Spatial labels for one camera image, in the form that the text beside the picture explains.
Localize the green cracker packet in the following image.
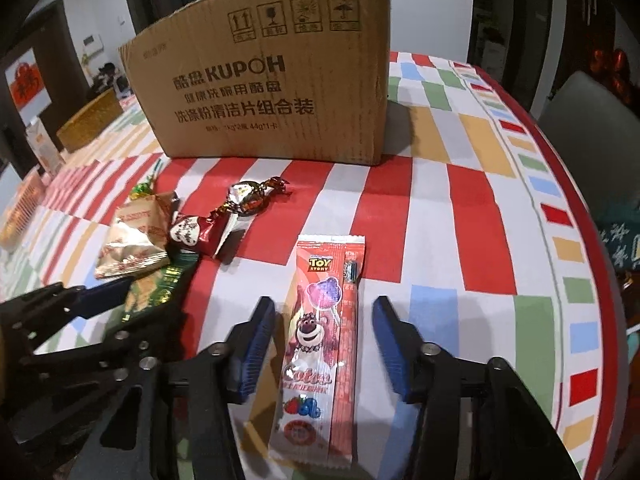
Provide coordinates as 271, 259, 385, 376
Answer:
120, 250, 201, 323

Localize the tan fortune biscuit bag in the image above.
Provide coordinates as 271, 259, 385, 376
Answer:
94, 192, 176, 280

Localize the red white snack packet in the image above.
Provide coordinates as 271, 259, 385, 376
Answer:
168, 207, 247, 262

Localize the pink toy story lollipop pack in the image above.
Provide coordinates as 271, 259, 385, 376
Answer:
269, 235, 366, 468

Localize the green lollipop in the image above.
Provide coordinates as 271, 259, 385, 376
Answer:
129, 159, 162, 200

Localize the shiny foil candy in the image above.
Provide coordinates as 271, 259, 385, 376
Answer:
210, 177, 288, 217

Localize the orange juice carton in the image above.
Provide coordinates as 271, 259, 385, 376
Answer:
25, 117, 64, 178

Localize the colourful checked tablecloth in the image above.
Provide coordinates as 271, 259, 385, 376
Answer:
1, 52, 627, 479

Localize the woven rattan box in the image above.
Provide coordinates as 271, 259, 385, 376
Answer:
56, 89, 122, 153

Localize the green christmas cushion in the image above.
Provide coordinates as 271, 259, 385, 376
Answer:
599, 221, 640, 272

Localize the red fu door poster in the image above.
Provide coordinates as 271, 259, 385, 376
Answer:
4, 49, 52, 126

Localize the dark wooden door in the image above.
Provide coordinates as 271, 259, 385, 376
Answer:
1, 0, 88, 177

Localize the brown cardboard box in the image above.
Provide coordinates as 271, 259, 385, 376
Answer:
119, 0, 390, 166

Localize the grey chair right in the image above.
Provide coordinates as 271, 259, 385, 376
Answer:
538, 72, 639, 217

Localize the red bow balloon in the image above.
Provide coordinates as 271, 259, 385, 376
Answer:
588, 48, 632, 105

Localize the white wire fruit basket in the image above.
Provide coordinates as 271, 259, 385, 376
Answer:
0, 167, 47, 252

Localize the white wall intercom panel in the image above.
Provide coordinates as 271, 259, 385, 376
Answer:
82, 34, 104, 58

